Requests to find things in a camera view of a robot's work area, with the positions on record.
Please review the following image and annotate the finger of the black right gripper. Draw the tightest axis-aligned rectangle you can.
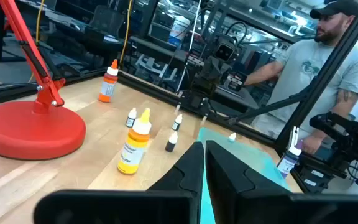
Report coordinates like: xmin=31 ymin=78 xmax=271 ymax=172
xmin=197 ymin=65 xmax=211 ymax=91
xmin=210 ymin=67 xmax=227 ymax=93

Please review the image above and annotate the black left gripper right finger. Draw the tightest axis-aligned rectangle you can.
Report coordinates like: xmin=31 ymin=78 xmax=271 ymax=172
xmin=205 ymin=139 xmax=292 ymax=224

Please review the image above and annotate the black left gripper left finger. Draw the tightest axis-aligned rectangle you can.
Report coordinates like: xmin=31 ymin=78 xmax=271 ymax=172
xmin=147 ymin=141 xmax=205 ymax=224

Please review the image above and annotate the large yellow dye bottle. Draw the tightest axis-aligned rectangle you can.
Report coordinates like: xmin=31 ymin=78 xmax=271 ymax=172
xmin=117 ymin=107 xmax=152 ymax=175

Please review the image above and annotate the large purple dye bottle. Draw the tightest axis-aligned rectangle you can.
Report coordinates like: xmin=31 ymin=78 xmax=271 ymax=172
xmin=277 ymin=139 xmax=304 ymax=180

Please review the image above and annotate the green translucent plastic tray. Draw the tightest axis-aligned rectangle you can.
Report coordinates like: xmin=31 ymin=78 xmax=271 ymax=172
xmin=196 ymin=126 xmax=291 ymax=224

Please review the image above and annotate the white plastic bucket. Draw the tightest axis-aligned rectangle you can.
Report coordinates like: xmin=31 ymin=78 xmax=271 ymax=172
xmin=168 ymin=15 xmax=192 ymax=48

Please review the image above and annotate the white plastic strip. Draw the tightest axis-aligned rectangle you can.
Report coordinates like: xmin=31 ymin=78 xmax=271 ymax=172
xmin=290 ymin=126 xmax=300 ymax=149

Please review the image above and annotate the person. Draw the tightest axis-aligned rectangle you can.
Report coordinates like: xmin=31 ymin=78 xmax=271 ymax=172
xmin=244 ymin=0 xmax=358 ymax=156

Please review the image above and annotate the large orange dye bottle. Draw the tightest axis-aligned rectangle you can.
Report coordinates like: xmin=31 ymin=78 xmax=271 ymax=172
xmin=98 ymin=58 xmax=119 ymax=103

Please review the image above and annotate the black office chair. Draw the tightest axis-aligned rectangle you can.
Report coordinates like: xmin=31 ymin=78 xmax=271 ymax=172
xmin=87 ymin=4 xmax=126 ymax=39

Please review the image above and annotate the black baseball cap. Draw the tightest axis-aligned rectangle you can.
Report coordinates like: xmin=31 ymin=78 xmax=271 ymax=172
xmin=309 ymin=0 xmax=358 ymax=19

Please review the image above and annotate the red desk lamp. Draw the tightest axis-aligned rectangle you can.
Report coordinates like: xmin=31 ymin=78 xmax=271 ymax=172
xmin=0 ymin=0 xmax=87 ymax=161

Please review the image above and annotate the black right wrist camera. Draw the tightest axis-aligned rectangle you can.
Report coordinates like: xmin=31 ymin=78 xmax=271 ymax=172
xmin=213 ymin=42 xmax=237 ymax=63

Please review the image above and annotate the yellow hanging cable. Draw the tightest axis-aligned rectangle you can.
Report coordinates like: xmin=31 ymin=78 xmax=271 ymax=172
xmin=27 ymin=0 xmax=45 ymax=83
xmin=118 ymin=0 xmax=134 ymax=68

